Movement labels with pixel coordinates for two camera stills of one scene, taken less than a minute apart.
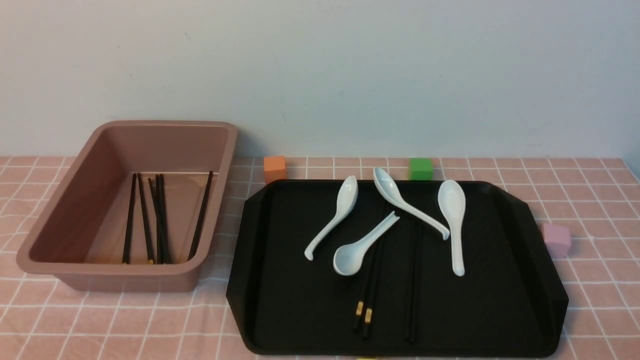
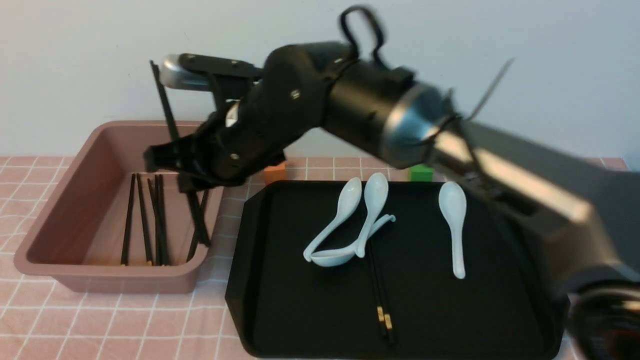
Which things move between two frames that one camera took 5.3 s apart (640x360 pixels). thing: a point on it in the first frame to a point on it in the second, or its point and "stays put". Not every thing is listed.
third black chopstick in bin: [156, 220] stays put
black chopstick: [129, 221] stays put
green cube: [421, 169] stays put
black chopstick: [414, 280] to [192, 194]
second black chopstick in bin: [144, 219] stays put
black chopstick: [414, 279] to [171, 115]
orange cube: [274, 168] stays put
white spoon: [348, 257] to [338, 257]
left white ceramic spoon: [346, 199] stays put
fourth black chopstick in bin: [160, 216] stays put
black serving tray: [393, 268] stays put
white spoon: [389, 187] to [376, 191]
